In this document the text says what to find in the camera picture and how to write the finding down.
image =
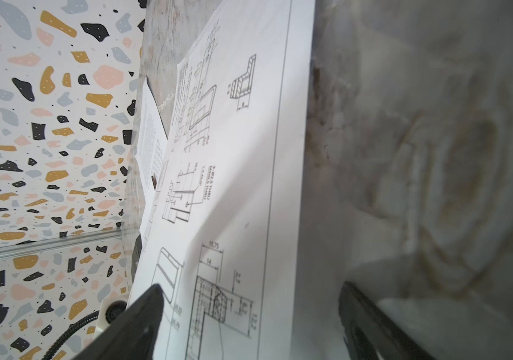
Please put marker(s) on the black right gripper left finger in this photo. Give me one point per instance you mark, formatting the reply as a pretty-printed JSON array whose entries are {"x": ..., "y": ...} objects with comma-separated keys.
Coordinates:
[{"x": 133, "y": 334}]

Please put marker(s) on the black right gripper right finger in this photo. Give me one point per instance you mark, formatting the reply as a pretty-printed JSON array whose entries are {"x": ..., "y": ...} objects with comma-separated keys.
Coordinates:
[{"x": 371, "y": 334}]

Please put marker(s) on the technical drawing sheet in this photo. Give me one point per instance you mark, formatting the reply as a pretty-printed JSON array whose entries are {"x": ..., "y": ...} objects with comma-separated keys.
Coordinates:
[{"x": 223, "y": 238}]

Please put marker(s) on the text page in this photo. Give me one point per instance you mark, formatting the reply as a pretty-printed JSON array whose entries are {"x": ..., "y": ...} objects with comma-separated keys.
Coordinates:
[{"x": 150, "y": 151}]

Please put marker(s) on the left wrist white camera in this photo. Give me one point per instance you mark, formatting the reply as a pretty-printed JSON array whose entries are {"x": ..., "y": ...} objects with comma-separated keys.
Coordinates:
[{"x": 111, "y": 308}]

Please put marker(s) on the aluminium corner post left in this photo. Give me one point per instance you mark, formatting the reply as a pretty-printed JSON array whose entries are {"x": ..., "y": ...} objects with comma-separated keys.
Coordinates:
[{"x": 59, "y": 243}]

